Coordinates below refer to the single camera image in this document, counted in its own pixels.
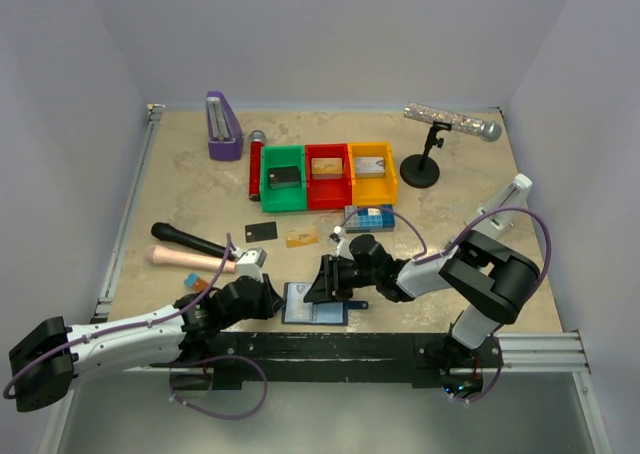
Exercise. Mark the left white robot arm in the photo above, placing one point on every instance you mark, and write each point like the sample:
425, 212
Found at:
54, 358

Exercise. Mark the gold card from holder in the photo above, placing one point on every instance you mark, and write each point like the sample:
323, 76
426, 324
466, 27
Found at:
301, 237

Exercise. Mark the white metronome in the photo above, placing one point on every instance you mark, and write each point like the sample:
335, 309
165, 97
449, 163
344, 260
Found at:
515, 194

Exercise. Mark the blue grey lego block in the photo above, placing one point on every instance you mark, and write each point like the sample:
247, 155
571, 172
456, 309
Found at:
369, 220

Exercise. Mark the purple metronome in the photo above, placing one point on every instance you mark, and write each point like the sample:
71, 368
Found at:
225, 137

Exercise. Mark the gold credit card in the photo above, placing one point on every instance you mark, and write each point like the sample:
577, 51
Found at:
326, 168

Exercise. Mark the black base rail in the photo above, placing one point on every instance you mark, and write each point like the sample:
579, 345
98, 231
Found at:
418, 359

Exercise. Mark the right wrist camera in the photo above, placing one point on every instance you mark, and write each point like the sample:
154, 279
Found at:
340, 243

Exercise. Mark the yellow plastic bin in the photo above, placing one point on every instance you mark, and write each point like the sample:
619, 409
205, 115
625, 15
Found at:
374, 178

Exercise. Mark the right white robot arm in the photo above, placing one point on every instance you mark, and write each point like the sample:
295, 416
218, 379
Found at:
495, 280

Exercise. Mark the glitter silver microphone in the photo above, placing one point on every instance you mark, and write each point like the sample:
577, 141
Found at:
488, 131

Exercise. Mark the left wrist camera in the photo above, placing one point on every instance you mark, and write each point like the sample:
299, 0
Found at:
250, 262

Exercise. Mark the green plastic bin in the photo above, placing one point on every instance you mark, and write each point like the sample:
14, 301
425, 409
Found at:
283, 200

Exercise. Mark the black microphone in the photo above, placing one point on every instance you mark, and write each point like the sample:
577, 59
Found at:
165, 232

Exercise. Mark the orange blue toy block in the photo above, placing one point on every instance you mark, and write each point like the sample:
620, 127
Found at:
196, 283

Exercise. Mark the black credit card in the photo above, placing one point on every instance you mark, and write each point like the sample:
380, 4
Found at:
284, 177

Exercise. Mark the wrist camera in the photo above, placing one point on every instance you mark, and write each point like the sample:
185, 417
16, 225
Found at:
250, 262
340, 243

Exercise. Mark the pink microphone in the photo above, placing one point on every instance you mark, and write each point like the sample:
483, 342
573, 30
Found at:
159, 255

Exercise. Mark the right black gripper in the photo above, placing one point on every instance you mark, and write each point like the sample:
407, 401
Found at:
328, 285

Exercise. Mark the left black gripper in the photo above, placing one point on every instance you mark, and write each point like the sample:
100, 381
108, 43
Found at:
276, 302

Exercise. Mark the black VIP card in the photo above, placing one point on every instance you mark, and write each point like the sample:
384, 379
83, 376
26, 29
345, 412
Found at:
258, 232

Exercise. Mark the silver credit card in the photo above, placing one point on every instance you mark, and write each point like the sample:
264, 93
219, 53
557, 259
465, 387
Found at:
369, 167

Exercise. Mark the red plastic bin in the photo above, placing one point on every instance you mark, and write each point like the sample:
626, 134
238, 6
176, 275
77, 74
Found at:
328, 194

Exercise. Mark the navy blue card holder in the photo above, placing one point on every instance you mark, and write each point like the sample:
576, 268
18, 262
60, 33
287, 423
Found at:
331, 313

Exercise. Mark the red microphone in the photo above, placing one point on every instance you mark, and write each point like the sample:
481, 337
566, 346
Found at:
257, 140

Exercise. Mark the black microphone stand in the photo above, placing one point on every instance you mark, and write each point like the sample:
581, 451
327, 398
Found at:
420, 170

